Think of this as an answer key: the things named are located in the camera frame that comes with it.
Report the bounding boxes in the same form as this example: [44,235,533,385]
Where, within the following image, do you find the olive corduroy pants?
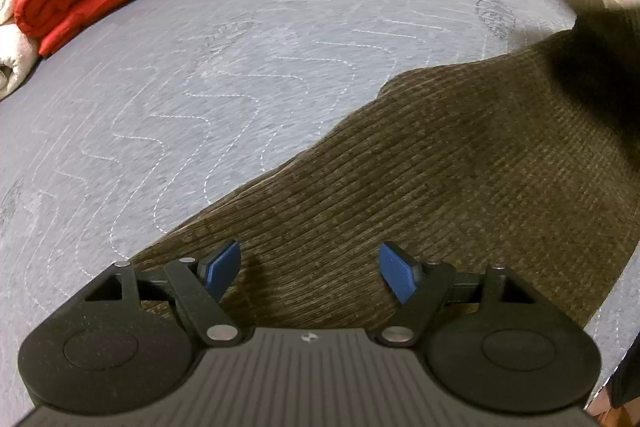
[136,9,639,329]

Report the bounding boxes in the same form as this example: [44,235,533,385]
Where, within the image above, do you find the cream folded blanket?
[0,0,39,98]

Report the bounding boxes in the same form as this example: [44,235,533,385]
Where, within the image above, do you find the grey quilted mattress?
[1,0,639,426]

